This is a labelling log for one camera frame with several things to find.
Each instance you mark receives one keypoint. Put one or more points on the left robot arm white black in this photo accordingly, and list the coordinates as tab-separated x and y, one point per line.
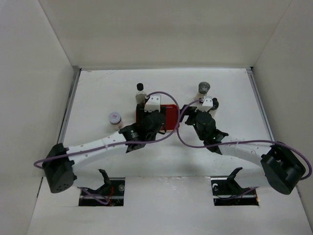
62	163

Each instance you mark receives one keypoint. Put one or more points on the salt grinder black clear top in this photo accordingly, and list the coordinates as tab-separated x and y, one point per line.
203	89

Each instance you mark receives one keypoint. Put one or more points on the small jar white lid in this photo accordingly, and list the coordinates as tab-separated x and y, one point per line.
115	119

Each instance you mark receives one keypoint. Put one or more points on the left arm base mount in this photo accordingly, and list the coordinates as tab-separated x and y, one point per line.
109	194

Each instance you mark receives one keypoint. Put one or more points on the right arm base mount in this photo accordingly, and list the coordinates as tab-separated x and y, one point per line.
227	192

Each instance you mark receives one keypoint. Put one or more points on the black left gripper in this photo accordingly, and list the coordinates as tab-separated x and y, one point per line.
142	113

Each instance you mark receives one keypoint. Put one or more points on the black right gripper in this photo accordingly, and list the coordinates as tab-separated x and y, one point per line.
190	111

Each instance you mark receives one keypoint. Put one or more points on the soy sauce bottle red label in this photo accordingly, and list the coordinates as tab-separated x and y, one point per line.
141	94

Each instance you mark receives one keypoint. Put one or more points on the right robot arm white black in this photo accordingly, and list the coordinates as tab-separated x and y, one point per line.
277	164

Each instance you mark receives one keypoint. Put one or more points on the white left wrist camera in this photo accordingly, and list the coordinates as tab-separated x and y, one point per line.
153	103

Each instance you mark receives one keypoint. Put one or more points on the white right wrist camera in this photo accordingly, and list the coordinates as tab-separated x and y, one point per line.
206	105

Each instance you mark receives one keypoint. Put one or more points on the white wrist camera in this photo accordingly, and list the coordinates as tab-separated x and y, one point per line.
206	105
153	103

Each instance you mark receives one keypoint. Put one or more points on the white shaker black knob lid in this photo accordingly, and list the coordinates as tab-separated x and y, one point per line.
215	106

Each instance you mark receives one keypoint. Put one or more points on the red lacquer tray gold emblem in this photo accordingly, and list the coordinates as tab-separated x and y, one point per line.
169	110

